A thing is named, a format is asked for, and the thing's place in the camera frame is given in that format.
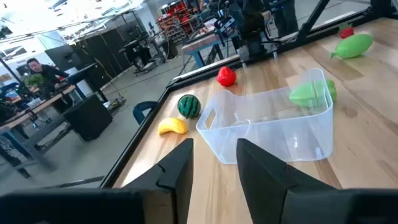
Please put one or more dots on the small green office plant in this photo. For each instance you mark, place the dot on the small green office plant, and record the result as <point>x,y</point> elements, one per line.
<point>35,81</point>

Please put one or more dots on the clear plastic tupperware container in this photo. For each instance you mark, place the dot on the clear plastic tupperware container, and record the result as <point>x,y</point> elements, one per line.
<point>280,140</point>

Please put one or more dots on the row of black cabinets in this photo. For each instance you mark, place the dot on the row of black cabinets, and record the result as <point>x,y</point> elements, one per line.
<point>105,46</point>

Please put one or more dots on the black box cabinet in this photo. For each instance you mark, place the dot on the black box cabinet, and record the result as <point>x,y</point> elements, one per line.
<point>88,118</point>

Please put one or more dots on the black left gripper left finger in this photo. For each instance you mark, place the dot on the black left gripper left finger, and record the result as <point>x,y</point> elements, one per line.
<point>177,174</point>

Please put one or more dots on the blue-legged work table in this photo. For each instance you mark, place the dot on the blue-legged work table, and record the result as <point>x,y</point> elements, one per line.
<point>199,43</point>

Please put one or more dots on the light green toy leaf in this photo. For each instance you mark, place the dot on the light green toy leaf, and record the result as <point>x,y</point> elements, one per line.
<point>308,93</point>

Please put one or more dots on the wooden top office desk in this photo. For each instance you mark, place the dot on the wooden top office desk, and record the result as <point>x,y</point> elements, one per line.
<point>40,107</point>

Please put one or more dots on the small red strawberry toy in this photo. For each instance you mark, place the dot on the small red strawberry toy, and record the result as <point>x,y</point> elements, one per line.
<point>346,33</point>

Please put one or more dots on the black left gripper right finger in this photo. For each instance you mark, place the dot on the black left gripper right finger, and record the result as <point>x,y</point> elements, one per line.
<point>264,177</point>

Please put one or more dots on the black aluminium table frame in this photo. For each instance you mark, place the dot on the black aluminium table frame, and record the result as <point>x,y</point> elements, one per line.
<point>137,140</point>

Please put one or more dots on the striped green watermelon toy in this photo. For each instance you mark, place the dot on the striped green watermelon toy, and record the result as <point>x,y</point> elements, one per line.
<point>188,106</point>

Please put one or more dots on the person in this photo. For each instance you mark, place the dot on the person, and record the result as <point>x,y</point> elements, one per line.
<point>46,73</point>

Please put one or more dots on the yellow banana toy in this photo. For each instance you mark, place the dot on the yellow banana toy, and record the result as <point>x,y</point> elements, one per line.
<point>172,126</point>

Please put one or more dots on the green oval fruit toy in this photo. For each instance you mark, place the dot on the green oval fruit toy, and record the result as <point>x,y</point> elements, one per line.
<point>354,46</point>

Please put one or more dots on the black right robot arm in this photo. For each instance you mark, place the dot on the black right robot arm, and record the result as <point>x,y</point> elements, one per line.
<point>252,21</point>

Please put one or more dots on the dark table edge clamp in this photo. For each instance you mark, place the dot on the dark table edge clamp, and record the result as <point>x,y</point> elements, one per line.
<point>138,112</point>

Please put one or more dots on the red bell pepper toy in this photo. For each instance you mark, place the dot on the red bell pepper toy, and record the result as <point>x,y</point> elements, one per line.
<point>226,77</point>

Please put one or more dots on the red storage shelving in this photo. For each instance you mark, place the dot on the red storage shelving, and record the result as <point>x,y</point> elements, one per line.
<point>177,18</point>

